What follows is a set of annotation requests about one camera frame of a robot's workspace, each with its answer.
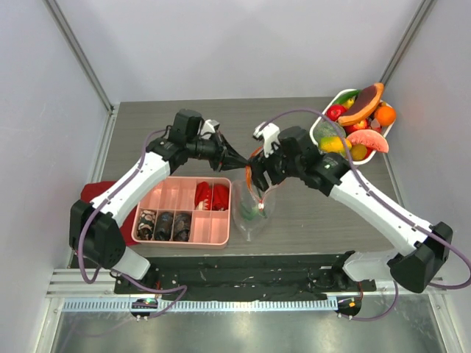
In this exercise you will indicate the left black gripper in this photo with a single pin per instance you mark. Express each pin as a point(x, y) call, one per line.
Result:
point(225, 157)

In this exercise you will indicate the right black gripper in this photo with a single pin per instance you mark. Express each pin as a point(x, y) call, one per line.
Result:
point(267, 166)

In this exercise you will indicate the clear orange zip top bag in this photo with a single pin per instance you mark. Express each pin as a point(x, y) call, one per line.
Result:
point(243, 183)

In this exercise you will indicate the toy green onion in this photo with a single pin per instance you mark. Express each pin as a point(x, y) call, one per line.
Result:
point(250, 208)

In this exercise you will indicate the toy yellow green mango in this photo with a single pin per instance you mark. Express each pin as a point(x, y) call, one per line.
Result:
point(334, 144)

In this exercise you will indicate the toy yellow lemon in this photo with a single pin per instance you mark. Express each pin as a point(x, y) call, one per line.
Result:
point(359, 152)

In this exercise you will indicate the toy watermelon slice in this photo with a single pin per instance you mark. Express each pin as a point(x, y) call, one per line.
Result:
point(370, 139)

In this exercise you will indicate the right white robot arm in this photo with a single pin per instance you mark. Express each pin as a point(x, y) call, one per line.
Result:
point(416, 256)

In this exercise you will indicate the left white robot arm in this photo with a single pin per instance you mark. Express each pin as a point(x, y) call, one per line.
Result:
point(95, 226)

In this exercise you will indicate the red folded sock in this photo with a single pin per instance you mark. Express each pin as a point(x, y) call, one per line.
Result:
point(221, 197)

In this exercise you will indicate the red sock with white trim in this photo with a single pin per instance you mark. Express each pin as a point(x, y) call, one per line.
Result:
point(203, 196)

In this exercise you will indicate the pink divided organizer box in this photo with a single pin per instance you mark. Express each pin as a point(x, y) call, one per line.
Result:
point(209, 229)

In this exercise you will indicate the toy green melon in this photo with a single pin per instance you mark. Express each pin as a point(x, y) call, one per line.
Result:
point(324, 129)

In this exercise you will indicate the toy red apple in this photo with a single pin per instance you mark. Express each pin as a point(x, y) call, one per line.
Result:
point(335, 111)

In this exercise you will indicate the brown blue floral rolled tie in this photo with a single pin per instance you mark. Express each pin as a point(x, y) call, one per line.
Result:
point(164, 226)

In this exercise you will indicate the rose pattern rolled tie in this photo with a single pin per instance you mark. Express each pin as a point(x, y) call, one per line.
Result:
point(146, 224)

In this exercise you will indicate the toy green pepper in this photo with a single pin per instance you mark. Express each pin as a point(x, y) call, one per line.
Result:
point(346, 96)

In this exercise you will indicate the toy orange fruit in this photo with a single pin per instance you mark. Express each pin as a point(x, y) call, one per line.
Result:
point(385, 115)

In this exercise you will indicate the red folded cloth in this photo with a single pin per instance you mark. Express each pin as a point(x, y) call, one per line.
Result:
point(92, 190)

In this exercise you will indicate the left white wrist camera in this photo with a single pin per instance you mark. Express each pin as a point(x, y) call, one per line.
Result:
point(209, 128)

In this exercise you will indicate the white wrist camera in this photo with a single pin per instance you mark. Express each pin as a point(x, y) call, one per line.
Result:
point(268, 134)
point(209, 128)

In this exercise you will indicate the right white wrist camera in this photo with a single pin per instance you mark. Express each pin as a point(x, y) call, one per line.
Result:
point(268, 134)

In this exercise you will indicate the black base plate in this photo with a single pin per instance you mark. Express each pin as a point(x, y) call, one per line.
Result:
point(245, 278)

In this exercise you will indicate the white slotted cable duct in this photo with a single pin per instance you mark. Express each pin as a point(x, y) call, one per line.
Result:
point(142, 305)

